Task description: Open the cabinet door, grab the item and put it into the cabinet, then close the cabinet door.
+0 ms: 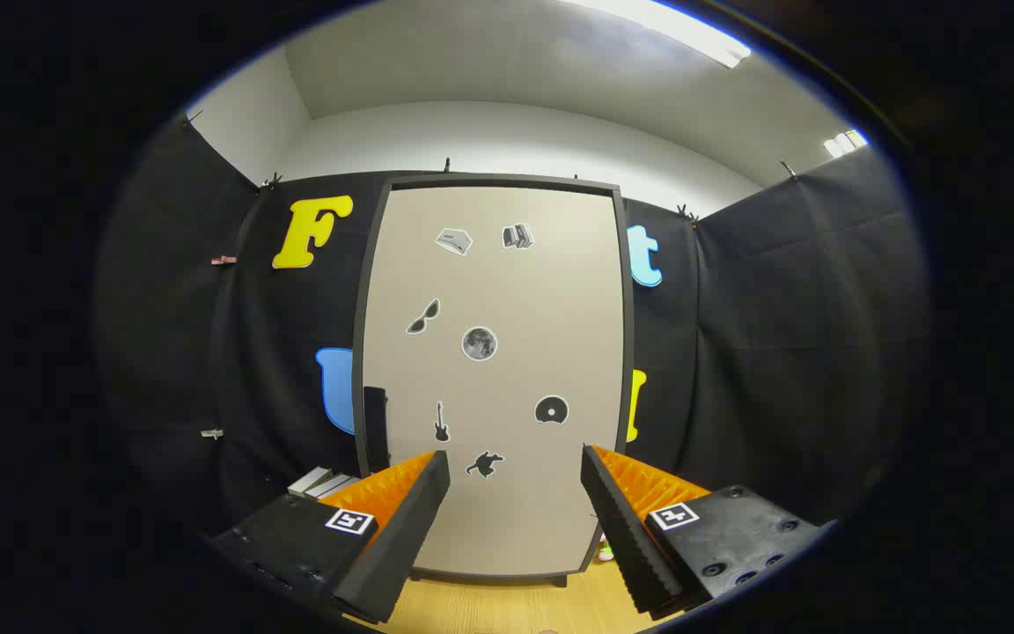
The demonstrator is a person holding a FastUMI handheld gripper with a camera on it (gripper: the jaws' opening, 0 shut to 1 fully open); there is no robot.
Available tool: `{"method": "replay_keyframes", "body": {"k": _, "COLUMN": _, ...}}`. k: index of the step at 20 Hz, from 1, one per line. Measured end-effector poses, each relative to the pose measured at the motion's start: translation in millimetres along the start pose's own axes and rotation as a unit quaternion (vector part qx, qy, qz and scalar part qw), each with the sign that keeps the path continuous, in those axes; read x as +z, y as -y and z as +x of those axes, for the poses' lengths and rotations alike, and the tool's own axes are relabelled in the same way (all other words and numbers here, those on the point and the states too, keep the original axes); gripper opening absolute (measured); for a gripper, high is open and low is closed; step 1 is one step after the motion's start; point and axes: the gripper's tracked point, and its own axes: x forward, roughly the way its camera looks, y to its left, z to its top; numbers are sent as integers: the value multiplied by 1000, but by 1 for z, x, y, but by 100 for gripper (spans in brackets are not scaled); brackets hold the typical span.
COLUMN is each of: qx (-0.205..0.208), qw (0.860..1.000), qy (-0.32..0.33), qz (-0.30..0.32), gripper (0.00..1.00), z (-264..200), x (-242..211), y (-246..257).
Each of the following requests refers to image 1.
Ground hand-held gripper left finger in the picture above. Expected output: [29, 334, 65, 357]
[208, 450, 452, 626]

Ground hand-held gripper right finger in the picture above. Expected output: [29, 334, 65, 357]
[580, 445, 838, 622]

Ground green book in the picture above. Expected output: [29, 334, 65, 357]
[287, 467, 334, 497]

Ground black backdrop cloth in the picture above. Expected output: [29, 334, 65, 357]
[93, 114, 930, 547]

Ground small ceiling light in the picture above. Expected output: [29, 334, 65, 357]
[824, 129, 869, 159]

